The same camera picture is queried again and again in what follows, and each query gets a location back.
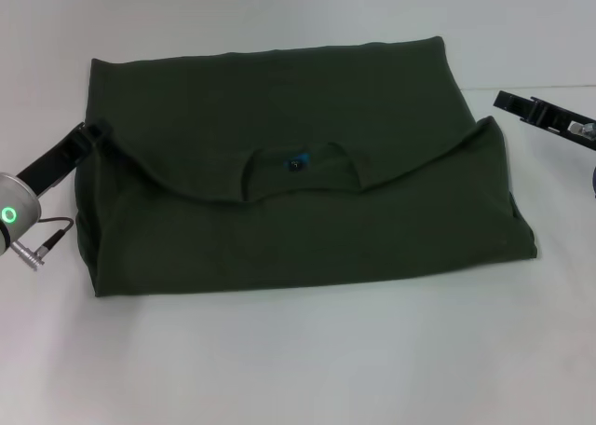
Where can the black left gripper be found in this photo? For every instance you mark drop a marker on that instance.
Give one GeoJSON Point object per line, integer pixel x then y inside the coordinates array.
{"type": "Point", "coordinates": [56, 159]}

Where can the dark green FREE T-shirt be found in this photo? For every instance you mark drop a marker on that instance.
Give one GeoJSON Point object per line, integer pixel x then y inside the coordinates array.
{"type": "Point", "coordinates": [302, 187]}

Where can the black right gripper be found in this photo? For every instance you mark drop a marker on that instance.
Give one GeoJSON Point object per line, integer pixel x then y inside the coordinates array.
{"type": "Point", "coordinates": [559, 117]}

